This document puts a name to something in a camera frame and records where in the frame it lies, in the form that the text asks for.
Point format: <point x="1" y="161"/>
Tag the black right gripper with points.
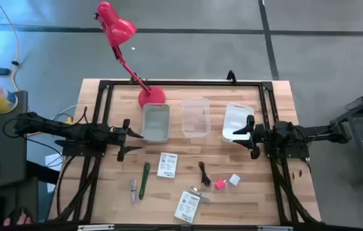
<point x="256" y="138"/>

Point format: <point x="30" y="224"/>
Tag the black metal table frame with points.
<point x="200" y="83"/>

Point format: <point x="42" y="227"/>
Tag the grey cart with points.
<point x="2" y="138"/>

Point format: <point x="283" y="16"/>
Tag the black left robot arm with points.
<point x="72" y="130"/>

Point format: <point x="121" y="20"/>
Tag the white plastic bin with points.
<point x="232" y="118"/>

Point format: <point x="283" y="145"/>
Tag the white labelled cardboard box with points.
<point x="167" y="165"/>

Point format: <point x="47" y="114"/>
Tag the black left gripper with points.
<point x="123" y="141"/>

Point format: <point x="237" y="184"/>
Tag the red desk lamp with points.
<point x="117" y="29"/>

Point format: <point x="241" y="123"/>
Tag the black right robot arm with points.
<point x="313" y="131"/>

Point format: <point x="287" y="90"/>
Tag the green pen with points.
<point x="144" y="181"/>

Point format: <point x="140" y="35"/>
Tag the white card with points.
<point x="186" y="207"/>

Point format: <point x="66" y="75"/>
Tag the white charger cube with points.
<point x="234" y="179"/>

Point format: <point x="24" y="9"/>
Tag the silver metal bracket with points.
<point x="95" y="227"/>
<point x="274" y="228"/>

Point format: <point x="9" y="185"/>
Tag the clear plastic bin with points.
<point x="196" y="118"/>

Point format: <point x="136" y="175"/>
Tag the white paper sheet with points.
<point x="53" y="159"/>

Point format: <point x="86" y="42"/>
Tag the black frame bracket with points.
<point x="231" y="77"/>

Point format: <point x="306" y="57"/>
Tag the pink charger cube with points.
<point x="220" y="184"/>

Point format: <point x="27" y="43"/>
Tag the grey plastic bin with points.
<point x="156" y="123"/>

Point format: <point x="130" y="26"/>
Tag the black computer case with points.
<point x="8" y="199"/>

